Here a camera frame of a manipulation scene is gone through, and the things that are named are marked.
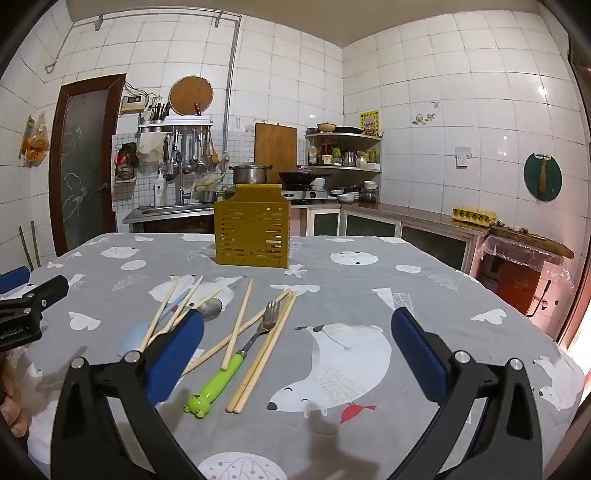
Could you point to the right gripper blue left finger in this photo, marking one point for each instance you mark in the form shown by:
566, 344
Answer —
86, 443

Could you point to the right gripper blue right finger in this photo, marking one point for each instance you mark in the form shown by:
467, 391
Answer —
507, 442

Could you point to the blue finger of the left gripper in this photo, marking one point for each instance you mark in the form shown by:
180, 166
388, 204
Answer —
13, 279
46, 294

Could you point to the green frog handle fork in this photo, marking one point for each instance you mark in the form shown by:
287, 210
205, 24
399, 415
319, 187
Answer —
199, 405

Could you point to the bamboo chopstick pair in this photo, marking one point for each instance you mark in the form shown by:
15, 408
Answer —
284, 315
263, 348

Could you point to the bamboo chopstick long diagonal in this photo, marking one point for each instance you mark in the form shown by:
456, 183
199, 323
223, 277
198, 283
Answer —
223, 343

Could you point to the kitchen counter with cabinets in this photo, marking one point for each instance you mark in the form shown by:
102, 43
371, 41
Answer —
436, 234

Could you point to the person's left hand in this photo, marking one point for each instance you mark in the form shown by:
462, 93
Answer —
12, 409

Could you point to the white soap bottle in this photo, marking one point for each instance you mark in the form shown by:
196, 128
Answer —
159, 191

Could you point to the plastic covered side table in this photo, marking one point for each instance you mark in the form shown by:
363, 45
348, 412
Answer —
525, 270

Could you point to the dark wooden glass door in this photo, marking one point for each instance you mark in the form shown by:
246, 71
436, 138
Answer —
80, 160

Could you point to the grey polar bear tablecloth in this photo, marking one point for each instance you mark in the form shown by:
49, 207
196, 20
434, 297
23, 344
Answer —
336, 400

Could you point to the yellow perforated utensil holder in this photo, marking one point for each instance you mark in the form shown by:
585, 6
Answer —
252, 228

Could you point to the yellow egg tray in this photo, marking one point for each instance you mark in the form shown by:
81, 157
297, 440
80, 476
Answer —
475, 216

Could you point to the steel cooking pot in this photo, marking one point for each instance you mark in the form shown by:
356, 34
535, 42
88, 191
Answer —
249, 173

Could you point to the round woven tray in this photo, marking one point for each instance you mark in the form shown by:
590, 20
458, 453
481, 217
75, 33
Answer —
190, 95

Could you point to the gas stove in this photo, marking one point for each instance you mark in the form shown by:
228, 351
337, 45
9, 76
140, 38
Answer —
305, 196

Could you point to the black wok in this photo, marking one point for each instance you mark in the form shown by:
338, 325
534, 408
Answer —
299, 179

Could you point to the wooden cutting board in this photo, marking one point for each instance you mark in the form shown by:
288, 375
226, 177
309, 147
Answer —
275, 146

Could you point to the corner metal shelf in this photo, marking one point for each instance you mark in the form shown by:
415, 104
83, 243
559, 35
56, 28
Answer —
344, 150

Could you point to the green round wall board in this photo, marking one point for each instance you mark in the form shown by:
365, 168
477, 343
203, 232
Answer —
543, 177

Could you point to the white wall socket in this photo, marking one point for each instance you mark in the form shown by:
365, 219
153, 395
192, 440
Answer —
462, 156

